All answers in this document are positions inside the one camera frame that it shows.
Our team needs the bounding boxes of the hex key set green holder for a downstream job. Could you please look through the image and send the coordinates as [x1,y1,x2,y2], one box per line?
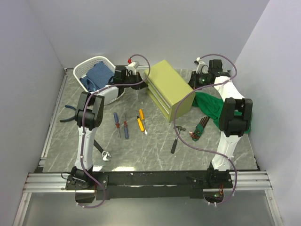
[189,116,210,141]

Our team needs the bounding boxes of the small black yellow screwdriver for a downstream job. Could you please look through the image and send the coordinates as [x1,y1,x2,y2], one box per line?
[137,114,144,132]

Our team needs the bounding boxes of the olive green tool chest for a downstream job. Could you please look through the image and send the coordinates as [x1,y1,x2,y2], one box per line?
[144,60,195,122]

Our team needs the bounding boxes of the blue cloth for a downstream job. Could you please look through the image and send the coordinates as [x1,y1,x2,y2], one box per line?
[79,61,114,92]

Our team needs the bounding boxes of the aluminium frame rail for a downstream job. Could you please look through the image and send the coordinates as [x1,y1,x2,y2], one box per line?
[13,67,73,226]

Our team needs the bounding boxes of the orange yellow screwdriver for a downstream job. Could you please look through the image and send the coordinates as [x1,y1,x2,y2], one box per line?
[139,109,147,135]

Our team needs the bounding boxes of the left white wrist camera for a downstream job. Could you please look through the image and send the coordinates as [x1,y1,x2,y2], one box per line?
[126,59,140,74]

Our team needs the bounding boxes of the black adjustable wrench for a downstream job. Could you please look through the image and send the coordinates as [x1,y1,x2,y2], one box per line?
[94,140,112,161]

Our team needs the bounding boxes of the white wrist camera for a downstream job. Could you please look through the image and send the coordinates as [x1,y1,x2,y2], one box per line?
[126,59,140,74]
[194,57,208,73]

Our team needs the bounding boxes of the black handled hammer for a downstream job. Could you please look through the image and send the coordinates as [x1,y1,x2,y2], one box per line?
[171,126,186,154]

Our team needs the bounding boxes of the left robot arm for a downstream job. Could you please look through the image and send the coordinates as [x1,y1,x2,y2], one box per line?
[71,61,147,189]

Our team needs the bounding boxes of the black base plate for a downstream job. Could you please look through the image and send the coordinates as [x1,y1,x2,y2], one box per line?
[65,170,234,200]

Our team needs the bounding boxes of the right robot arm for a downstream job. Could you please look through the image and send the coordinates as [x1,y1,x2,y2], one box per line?
[189,57,253,171]

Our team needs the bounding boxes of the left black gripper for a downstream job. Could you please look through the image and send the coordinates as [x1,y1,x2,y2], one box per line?
[123,72,149,90]

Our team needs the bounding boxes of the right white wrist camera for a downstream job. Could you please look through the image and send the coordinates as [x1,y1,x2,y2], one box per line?
[194,57,208,73]

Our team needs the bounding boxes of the red blue screwdriver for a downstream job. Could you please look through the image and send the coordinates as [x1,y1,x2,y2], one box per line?
[124,115,129,139]

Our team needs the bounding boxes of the blue handled pliers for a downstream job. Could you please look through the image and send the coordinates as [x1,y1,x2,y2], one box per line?
[59,105,76,123]

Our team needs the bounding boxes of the white plastic basket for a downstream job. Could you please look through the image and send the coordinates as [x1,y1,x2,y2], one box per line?
[73,56,125,105]

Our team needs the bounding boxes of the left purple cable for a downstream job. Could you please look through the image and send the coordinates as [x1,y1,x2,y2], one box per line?
[79,54,151,210]

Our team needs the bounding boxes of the green cloth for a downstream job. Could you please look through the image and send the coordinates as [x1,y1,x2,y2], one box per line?
[192,92,253,137]

